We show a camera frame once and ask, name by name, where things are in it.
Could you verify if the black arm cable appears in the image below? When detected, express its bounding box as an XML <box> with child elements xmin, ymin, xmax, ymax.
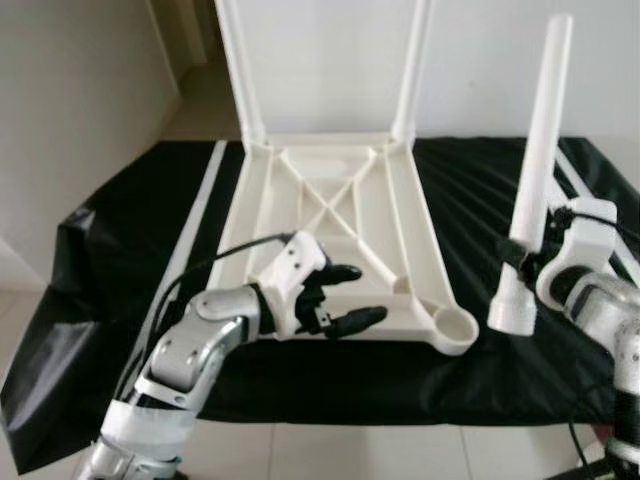
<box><xmin>545</xmin><ymin>205</ymin><xmax>640</xmax><ymax>246</ymax></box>
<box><xmin>118</xmin><ymin>232</ymin><xmax>298</xmax><ymax>401</ymax></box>

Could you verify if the black table cloth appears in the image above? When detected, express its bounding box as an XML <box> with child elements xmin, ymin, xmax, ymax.
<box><xmin>0</xmin><ymin>135</ymin><xmax>640</xmax><ymax>476</ymax></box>

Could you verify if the white plastic table top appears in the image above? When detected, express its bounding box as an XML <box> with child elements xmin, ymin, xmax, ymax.
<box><xmin>213</xmin><ymin>135</ymin><xmax>480</xmax><ymax>357</ymax></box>

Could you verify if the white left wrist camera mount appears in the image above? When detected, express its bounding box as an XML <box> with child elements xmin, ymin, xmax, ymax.
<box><xmin>258</xmin><ymin>232</ymin><xmax>330</xmax><ymax>342</ymax></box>

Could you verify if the black metal stand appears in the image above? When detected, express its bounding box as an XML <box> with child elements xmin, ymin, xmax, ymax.
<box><xmin>555</xmin><ymin>458</ymin><xmax>606</xmax><ymax>480</ymax></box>

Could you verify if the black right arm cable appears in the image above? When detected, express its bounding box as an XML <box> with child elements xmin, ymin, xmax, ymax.
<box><xmin>545</xmin><ymin>205</ymin><xmax>640</xmax><ymax>246</ymax></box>

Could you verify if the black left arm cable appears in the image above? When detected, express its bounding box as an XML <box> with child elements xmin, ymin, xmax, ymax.
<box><xmin>118</xmin><ymin>232</ymin><xmax>298</xmax><ymax>401</ymax></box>

